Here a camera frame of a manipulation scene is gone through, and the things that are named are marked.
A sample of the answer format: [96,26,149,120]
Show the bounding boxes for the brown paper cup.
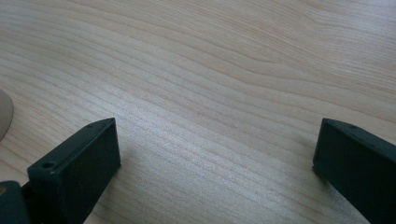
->
[0,88,15,143]

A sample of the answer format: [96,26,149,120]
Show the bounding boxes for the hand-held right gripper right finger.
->
[312,118,396,224]

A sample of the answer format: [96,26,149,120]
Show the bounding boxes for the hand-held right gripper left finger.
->
[21,117,121,224]

